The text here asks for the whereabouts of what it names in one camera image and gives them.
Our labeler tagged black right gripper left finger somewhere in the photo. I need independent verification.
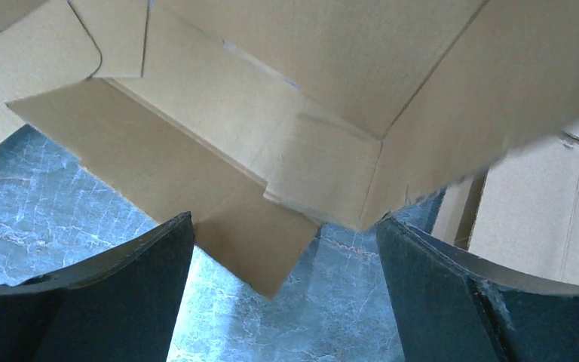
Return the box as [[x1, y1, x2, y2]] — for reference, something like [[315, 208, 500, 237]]
[[0, 212, 195, 361]]

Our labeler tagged lower flat cardboard sheet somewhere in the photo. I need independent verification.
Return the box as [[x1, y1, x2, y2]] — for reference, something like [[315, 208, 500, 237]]
[[431, 123, 579, 285]]

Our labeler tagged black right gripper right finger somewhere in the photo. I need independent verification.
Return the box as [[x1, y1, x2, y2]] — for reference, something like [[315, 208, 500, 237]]
[[376, 217, 579, 361]]

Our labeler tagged cardboard box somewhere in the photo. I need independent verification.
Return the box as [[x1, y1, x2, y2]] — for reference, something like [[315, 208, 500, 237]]
[[0, 1, 579, 297]]

